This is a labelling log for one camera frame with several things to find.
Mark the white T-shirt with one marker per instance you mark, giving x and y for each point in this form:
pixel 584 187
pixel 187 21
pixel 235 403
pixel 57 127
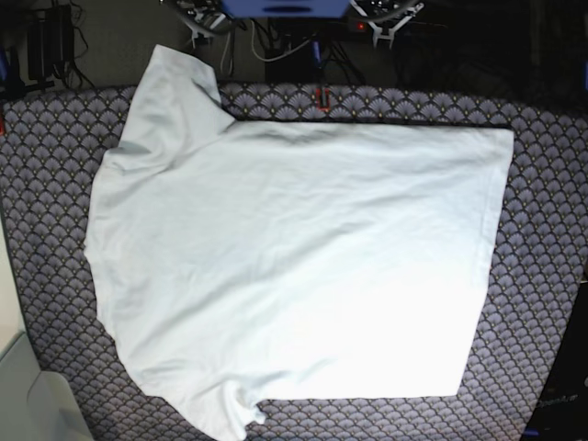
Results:
pixel 241 261

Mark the red black table clamp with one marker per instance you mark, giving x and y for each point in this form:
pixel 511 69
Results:
pixel 323 101

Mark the black box with lettering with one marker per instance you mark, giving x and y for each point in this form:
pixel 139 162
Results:
pixel 561 412

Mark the black power strip red light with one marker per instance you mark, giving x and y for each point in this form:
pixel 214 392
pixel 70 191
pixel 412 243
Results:
pixel 398 24

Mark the blue box at top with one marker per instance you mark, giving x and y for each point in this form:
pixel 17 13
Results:
pixel 286 8

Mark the white plastic bin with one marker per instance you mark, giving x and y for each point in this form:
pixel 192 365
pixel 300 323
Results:
pixel 36 404

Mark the black adapter on floor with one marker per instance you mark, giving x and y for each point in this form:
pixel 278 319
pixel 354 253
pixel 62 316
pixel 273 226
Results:
pixel 50 44

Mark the patterned fan-print table cloth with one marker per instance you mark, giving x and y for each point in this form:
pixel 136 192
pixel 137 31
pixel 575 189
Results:
pixel 53 144

